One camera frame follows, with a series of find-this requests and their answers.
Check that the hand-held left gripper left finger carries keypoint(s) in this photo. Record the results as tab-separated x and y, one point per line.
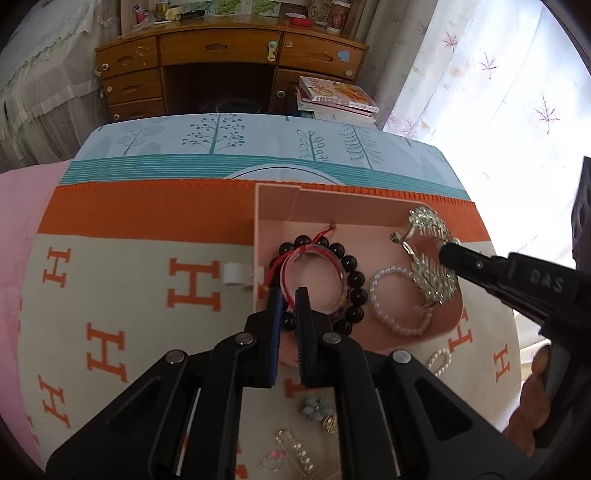
276	325

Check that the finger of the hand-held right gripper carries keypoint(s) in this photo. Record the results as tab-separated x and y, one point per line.
461	261

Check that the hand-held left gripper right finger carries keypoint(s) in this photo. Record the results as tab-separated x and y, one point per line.
302	325

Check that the rhinestone hair claw clip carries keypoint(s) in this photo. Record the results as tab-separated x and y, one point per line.
427	273

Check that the blue flower hair clip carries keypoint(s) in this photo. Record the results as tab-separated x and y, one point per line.
313	408

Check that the pink jewelry box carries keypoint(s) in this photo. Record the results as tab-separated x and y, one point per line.
351	217

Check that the person's right hand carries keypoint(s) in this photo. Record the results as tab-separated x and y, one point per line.
531	401

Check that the gold hair clip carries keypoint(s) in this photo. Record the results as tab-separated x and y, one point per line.
330	423

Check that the clear rhinestone hair clip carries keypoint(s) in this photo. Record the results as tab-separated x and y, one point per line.
298	450

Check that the cream and orange printed blanket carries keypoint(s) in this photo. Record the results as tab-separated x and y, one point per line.
138	277

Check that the white leaf-print curtain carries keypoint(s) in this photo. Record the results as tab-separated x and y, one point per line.
485	92

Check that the light blue tree-print sheet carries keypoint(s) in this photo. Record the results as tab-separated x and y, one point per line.
184	157

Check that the stack of books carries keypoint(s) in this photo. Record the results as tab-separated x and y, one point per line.
337	94

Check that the pink blanket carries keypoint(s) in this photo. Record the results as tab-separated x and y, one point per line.
18	277

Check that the patterned paper cup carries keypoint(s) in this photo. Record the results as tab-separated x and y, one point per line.
340	16

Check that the wooden desk with drawers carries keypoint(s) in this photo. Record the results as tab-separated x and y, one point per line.
217	46

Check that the small red box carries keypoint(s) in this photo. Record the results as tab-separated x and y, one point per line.
300	20

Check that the row of green leaf cards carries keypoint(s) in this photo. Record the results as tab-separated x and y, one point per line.
231	7

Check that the white lace cover cloth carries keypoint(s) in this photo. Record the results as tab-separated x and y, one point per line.
46	69

